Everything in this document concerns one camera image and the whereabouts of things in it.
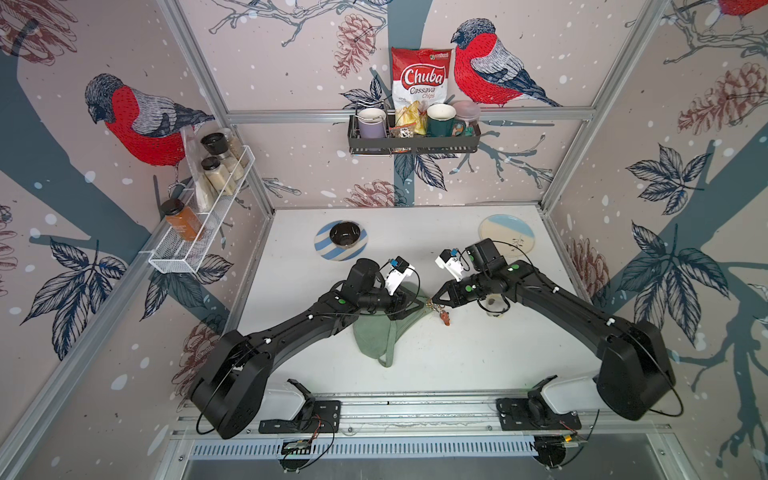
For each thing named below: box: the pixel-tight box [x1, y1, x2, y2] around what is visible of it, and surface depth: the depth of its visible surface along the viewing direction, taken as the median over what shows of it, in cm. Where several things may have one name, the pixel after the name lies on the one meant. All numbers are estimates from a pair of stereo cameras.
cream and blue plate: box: [478, 214, 535, 257], surface depth 117 cm
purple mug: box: [357, 107, 388, 138], surface depth 84 cm
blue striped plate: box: [314, 220, 369, 262], surface depth 109 cm
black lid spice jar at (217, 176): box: [201, 156, 236, 196], surface depth 78 cm
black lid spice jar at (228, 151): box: [200, 132, 246, 181], surface depth 83 cm
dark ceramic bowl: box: [329, 221, 361, 249], surface depth 109 cm
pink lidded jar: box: [452, 99, 481, 136], surface depth 87 cm
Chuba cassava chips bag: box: [391, 47, 454, 113], surface depth 81 cm
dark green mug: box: [426, 103, 466, 138], surface depth 85 cm
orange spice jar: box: [160, 198, 203, 241], surface depth 68 cm
